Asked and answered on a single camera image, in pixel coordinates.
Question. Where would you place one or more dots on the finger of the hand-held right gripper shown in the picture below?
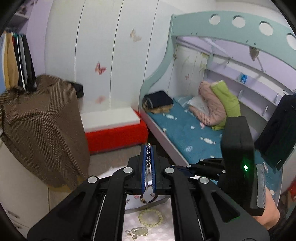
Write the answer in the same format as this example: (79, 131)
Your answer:
(208, 163)
(205, 174)

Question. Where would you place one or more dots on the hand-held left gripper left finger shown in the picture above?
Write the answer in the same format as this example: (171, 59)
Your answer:
(145, 171)

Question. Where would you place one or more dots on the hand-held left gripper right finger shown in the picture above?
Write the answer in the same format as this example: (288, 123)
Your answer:
(153, 172)

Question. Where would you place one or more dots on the grey rectangular box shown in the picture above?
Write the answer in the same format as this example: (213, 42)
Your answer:
(134, 204)

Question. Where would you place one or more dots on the person's right forearm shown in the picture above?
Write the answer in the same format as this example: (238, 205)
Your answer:
(268, 213)

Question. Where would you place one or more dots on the dark hanging garment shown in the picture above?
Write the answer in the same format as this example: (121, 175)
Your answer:
(277, 134)

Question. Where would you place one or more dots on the teal candy print mattress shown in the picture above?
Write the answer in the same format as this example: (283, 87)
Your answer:
(185, 129)

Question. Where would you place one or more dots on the green pillow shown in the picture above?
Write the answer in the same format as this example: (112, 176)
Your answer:
(227, 102)

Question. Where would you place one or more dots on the pink padded jacket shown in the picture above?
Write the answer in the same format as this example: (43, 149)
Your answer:
(212, 109)

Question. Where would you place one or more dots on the red stool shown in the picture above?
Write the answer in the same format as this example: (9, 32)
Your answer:
(115, 139)

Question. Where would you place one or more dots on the white jewellery tray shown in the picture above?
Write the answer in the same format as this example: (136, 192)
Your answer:
(131, 216)

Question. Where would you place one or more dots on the white pillow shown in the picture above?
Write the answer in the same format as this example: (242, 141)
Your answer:
(198, 103)

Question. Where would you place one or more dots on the pale jade pendant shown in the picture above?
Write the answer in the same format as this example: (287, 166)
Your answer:
(140, 231)

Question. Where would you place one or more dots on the white flat board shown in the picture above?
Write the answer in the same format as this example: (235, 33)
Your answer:
(111, 120)

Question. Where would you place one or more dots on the folded tan clothes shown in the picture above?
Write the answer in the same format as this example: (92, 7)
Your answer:
(161, 110)

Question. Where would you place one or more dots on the small blue box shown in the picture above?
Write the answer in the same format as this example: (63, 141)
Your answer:
(243, 78)

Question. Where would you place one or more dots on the folded dark navy clothes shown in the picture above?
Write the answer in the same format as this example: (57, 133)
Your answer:
(159, 98)

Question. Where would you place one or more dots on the pale pink butterfly sticker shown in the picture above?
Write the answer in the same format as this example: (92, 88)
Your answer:
(100, 99)

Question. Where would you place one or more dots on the brown butterfly decoration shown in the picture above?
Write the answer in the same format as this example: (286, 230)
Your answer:
(253, 52)

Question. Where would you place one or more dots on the black cloth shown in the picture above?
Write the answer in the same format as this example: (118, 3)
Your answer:
(78, 90)

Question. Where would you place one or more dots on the brown dotted cover cloth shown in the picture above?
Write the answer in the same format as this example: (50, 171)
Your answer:
(46, 129)

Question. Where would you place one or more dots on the beige cabinet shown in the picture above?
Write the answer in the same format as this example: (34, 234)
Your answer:
(20, 185)

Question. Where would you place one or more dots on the lilac wardrobe shelf unit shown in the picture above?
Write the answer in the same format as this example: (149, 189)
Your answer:
(37, 46)

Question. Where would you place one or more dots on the row of hanging clothes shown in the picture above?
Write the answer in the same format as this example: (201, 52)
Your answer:
(11, 60)

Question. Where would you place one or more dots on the pink butterfly wall sticker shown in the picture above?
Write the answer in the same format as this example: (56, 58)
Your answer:
(100, 68)

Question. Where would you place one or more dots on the pale green bunk bed frame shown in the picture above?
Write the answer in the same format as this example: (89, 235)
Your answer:
(196, 25)

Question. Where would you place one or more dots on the tan butterfly wall sticker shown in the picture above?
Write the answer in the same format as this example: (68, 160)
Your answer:
(135, 35)

